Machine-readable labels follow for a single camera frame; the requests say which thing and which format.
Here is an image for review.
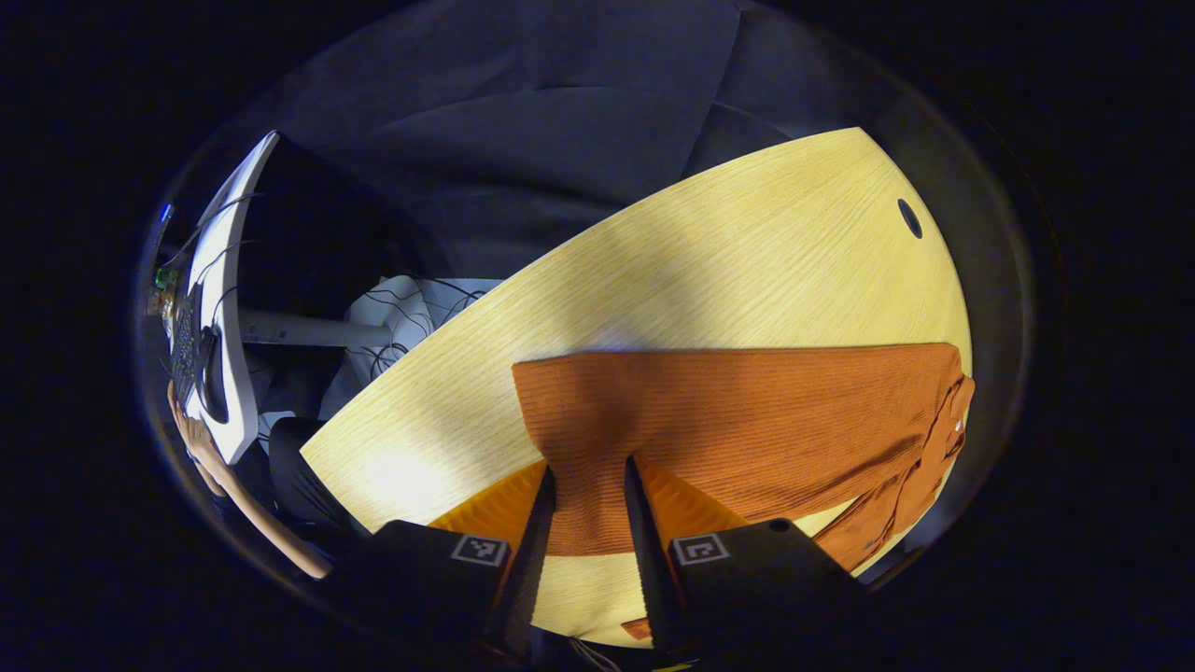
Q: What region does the grey desk crossbar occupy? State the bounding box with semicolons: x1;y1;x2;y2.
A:
239;311;395;350

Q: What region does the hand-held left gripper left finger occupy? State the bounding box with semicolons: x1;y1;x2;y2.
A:
322;460;558;659

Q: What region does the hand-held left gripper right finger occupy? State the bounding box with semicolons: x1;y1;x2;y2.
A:
622;455;867;671

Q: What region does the black keyboard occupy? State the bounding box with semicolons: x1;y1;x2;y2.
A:
168;289;202;407

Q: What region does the rust orange knit cardigan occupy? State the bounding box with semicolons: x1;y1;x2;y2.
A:
512;343;977;640

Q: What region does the black cable bundle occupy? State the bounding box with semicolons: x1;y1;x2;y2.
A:
359;275;486;374

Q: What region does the white desk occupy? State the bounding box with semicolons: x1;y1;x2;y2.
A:
182;131;281;465

